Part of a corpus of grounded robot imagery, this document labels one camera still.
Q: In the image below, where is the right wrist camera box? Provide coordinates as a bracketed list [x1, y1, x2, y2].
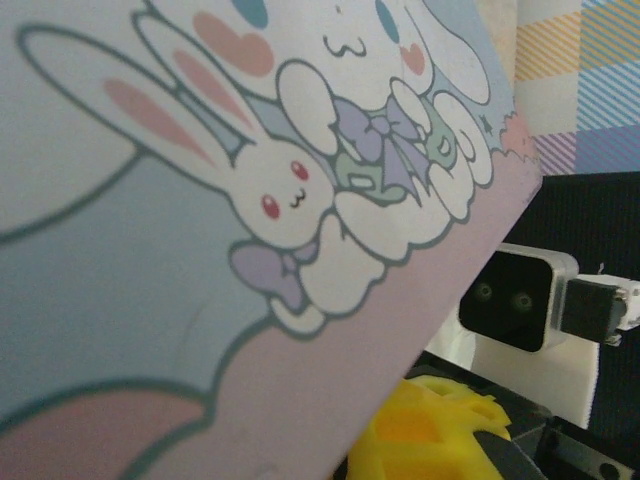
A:
[423, 243, 602, 432]

